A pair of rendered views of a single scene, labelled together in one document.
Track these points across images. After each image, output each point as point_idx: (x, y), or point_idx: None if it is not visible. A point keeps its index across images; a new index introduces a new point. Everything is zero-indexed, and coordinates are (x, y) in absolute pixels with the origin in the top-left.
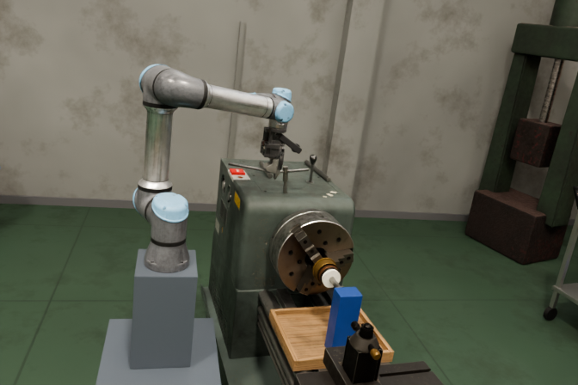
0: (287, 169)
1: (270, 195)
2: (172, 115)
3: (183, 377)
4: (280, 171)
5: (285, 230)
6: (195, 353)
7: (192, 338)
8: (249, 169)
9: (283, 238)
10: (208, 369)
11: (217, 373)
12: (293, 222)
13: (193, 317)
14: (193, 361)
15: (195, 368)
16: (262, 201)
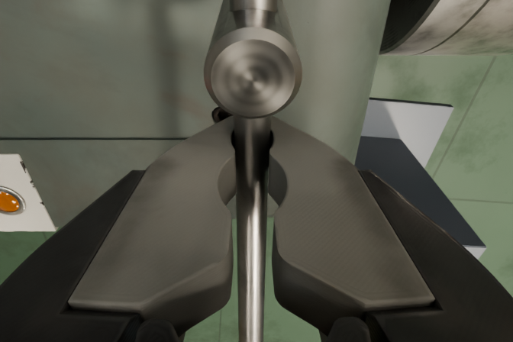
0: (288, 30)
1: (301, 104)
2: None
3: (416, 147)
4: (269, 116)
5: (494, 40)
6: (375, 129)
7: (421, 165)
8: None
9: (504, 50)
10: (414, 117)
11: (427, 108)
12: None
13: (439, 188)
14: (390, 134)
15: (405, 133)
16: (345, 149)
